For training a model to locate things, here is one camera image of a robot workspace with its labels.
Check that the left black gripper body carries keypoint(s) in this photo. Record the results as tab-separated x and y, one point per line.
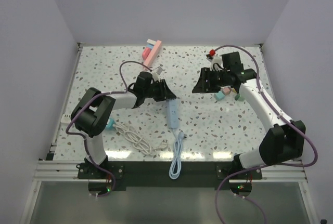
156	89

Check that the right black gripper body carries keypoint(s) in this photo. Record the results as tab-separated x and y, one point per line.
217	79

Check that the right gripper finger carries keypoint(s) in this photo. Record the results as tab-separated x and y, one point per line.
205	90
203	80

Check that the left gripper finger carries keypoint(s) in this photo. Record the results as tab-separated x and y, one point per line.
165	91
166	98

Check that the blue power strip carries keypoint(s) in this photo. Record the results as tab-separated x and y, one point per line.
172	114

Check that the teal plug adapter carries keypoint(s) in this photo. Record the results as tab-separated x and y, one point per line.
219	96

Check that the salmon plug adapter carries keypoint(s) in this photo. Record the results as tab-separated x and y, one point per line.
226	90

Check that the green plug adapter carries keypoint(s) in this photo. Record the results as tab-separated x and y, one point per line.
238	97

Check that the pink power strip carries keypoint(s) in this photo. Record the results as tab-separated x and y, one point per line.
153	54

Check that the teal power strip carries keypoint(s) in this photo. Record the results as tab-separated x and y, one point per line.
110	124

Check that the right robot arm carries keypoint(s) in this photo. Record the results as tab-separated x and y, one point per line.
283	140

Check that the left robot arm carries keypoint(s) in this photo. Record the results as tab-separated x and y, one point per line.
90	116

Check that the red pink plug adapter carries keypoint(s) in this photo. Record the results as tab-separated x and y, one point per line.
146	53

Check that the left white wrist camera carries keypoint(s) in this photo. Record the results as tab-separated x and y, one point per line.
156	73

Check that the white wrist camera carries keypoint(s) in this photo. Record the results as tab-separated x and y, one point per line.
156	73
216	61

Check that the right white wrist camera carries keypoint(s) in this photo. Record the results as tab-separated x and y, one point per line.
216	61

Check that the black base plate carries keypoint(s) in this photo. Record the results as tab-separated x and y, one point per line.
118	176

